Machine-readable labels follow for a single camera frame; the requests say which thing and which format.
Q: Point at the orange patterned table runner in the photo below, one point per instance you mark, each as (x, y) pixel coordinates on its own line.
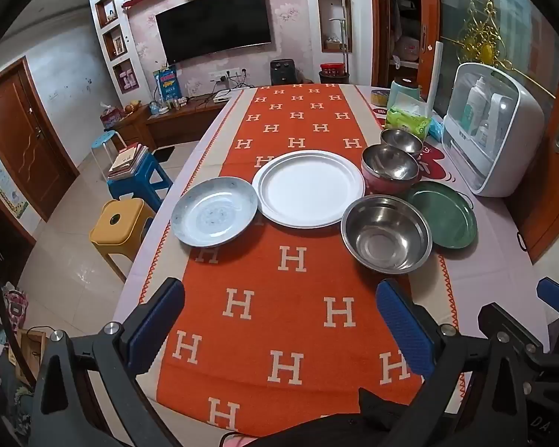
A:
(284, 312)

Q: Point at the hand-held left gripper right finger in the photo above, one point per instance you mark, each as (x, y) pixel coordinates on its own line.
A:
(405, 330)

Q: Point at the blue printed box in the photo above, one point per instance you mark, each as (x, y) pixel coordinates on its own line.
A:
(166, 84)

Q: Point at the white set-top box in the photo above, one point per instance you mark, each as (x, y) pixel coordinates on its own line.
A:
(223, 97)

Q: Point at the blue plastic stool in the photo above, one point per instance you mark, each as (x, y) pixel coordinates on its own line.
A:
(139, 184)

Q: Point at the white plate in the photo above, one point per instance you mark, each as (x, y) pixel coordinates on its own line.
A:
(307, 188)

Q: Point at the black television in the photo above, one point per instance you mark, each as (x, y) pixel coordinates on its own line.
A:
(214, 23)

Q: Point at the orange framed glass door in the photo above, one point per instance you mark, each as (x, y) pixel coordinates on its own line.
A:
(554, 195)

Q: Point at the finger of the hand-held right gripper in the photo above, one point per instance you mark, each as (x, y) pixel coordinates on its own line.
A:
(558, 293)
(512, 328)

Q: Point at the yellow plastic stool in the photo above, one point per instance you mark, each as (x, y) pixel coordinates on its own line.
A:
(116, 223)

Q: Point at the green wet wipes packet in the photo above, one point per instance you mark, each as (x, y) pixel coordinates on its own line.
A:
(407, 123)

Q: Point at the stack of books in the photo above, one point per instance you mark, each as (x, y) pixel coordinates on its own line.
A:
(128, 160)

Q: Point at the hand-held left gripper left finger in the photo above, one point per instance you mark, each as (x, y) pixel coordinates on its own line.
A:
(157, 328)

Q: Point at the gold hanging ornament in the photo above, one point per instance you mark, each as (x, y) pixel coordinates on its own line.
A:
(482, 37)

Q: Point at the white sterilizer cabinet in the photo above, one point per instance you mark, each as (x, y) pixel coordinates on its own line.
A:
(517, 149)

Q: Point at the red tissue pack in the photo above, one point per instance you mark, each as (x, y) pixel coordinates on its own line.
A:
(112, 116)

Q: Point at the wooden door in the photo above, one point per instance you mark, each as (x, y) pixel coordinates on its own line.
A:
(23, 149)

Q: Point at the large steel bowl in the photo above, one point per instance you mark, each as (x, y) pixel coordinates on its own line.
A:
(384, 237)

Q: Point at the pink steel bowl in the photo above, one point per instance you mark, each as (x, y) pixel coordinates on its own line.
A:
(389, 163)

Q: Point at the teal canister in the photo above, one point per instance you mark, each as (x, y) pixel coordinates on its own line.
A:
(400, 91)

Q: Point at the wooden television cabinet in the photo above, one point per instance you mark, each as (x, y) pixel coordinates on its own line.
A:
(177, 123)

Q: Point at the green plate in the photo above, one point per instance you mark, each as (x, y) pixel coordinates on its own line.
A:
(449, 219)

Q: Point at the light blue packets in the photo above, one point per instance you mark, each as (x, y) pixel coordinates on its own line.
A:
(437, 129)

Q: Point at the wall chart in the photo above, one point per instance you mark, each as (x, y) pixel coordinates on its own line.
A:
(4, 181)

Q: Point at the wooden crate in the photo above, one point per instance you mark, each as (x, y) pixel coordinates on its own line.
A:
(30, 354)

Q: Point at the light blue round stool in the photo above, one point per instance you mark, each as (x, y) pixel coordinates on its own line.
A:
(105, 139)

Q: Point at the small steel bowl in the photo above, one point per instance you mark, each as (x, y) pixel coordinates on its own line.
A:
(400, 139)

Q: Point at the yellow tin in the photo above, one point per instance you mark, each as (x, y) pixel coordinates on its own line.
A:
(379, 98)

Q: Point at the dark air fryer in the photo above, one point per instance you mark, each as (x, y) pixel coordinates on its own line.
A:
(283, 72)

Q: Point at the blue patterned plate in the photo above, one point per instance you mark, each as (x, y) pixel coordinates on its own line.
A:
(212, 214)

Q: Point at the white rice cooker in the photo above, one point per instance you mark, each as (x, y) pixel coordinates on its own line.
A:
(407, 49)

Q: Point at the wall niche shelf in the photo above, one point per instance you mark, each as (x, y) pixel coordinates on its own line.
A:
(334, 23)

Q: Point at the pink printed bag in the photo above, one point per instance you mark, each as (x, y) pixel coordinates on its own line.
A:
(15, 309)

